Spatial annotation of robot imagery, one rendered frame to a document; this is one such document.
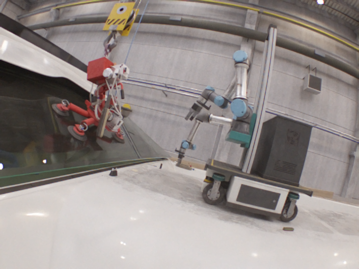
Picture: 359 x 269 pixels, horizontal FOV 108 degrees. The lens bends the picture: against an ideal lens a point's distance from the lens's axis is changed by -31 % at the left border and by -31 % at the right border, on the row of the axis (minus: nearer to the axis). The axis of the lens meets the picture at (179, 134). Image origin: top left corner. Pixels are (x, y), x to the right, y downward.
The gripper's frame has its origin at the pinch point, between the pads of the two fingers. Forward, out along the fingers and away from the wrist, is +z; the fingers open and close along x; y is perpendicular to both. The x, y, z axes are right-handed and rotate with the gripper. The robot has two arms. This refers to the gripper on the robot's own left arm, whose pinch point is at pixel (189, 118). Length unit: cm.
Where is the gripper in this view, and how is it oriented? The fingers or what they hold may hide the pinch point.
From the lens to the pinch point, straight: 159.7
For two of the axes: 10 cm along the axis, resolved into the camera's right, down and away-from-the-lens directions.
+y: -7.5, -6.1, 2.5
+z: -5.7, 7.9, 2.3
